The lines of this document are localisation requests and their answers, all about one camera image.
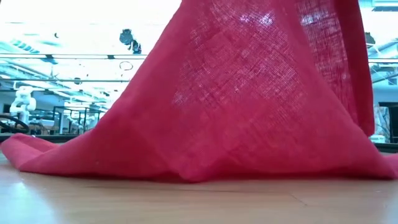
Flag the black framed glass enclosure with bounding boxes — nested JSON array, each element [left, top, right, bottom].
[[52, 106, 105, 136]]

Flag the long ceiling light strip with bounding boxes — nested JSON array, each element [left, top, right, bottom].
[[0, 53, 398, 65]]

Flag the black cable loop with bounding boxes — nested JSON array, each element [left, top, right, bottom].
[[119, 60, 134, 72]]

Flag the leaf patterned cloth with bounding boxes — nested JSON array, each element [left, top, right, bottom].
[[373, 105, 391, 139]]

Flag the dark cabinet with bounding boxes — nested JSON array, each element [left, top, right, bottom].
[[378, 101, 398, 144]]

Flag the red cloth towel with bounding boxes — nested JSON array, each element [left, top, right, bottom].
[[0, 0, 398, 184]]

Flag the black curved hose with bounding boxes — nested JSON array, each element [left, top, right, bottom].
[[0, 113, 30, 135]]

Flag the black ceiling cable reel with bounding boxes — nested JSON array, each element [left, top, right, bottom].
[[119, 28, 142, 55], [364, 32, 376, 47]]

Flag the white container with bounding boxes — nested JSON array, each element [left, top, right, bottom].
[[369, 134, 387, 144]]

